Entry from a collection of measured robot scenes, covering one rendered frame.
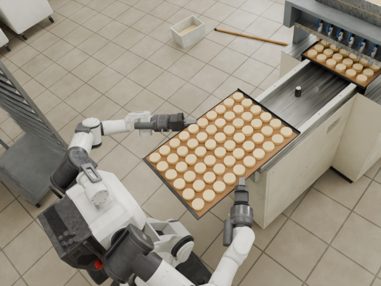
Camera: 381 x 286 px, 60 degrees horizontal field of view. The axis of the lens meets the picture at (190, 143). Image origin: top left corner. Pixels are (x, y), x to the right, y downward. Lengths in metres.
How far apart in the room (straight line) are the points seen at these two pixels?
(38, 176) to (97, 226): 1.79
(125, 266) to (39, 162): 2.02
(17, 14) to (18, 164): 2.05
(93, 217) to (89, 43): 3.17
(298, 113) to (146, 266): 1.14
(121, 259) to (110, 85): 2.59
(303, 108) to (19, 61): 3.41
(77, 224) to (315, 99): 1.34
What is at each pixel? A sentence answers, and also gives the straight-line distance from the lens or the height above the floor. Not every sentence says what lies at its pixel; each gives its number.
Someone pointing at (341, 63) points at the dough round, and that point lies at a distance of 2.04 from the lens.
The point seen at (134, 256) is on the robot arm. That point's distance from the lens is 1.10.
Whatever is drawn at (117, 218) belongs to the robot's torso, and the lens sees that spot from 1.16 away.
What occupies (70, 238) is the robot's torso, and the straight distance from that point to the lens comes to 1.20.
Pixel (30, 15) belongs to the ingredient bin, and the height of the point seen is 0.25.
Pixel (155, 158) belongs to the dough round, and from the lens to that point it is 1.50.
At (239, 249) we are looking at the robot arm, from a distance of 1.22.
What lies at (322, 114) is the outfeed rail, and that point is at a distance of 1.77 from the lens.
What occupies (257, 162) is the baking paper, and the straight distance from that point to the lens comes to 1.45.
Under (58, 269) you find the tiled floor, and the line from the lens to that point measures 2.66.
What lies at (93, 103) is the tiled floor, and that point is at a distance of 3.41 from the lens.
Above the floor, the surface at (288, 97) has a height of 0.84.
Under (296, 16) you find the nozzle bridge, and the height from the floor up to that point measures 1.07.
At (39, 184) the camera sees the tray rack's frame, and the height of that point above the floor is 0.15.
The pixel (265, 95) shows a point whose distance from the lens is 1.83.
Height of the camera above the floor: 2.24
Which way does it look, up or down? 53 degrees down
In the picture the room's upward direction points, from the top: 15 degrees counter-clockwise
